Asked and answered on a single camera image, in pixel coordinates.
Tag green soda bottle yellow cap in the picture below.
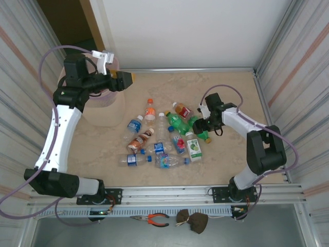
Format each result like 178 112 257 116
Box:
187 115 213 144
164 110 191 136

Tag red label tea bottle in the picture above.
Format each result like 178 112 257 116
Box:
172 101 195 120

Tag orange soda bottle orange cap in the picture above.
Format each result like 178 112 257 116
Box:
143 98 157 126

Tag blue label bottle white cap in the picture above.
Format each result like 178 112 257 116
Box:
123 115 144 141

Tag brown coffee drink bottle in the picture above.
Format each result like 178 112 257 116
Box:
125 128 155 154

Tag blue-capped bottle colourful label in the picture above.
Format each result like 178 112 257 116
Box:
154 153 191 170

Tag blue-capped clear bottle blue label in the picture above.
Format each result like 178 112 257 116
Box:
118 153 153 167
140 140 173 156

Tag pink trash bin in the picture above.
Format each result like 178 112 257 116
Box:
58 52 121 108

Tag beige plastic waste bin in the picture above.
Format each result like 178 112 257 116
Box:
58 55 126 127

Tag blue-capped bottle red flower label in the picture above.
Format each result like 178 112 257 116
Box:
167 126 187 155

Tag brown wooden board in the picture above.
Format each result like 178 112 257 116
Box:
79 0 106 54

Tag unlabelled clear bottle white cap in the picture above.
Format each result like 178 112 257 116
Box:
156 112 168 144

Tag brown cloth pouch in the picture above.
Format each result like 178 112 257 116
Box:
176 208 209 235

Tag grey metal tray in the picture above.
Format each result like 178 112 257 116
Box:
19 204 318 247

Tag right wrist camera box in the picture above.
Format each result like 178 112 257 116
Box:
197 103 210 120

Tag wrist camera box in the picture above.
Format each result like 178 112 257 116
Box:
92 50 115 76
197 103 210 120

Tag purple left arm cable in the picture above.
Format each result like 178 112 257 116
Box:
0 45 103 227

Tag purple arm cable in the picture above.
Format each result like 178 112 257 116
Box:
0 45 103 227
200 84 300 221

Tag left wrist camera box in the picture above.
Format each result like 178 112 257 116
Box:
92 50 115 76

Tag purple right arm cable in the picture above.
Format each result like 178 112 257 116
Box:
200 84 300 221

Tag aluminium frame bar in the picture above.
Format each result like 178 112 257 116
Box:
119 67 258 75

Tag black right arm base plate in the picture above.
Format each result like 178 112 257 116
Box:
211 185 259 204

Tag aluminium mounting rail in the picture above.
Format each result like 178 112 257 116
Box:
27 183 308 206

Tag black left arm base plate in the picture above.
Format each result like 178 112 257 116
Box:
76 188 123 206

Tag white slotted cable duct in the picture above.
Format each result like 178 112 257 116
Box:
34 205 233 219

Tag orange handled pliers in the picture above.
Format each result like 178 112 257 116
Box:
130 213 170 227

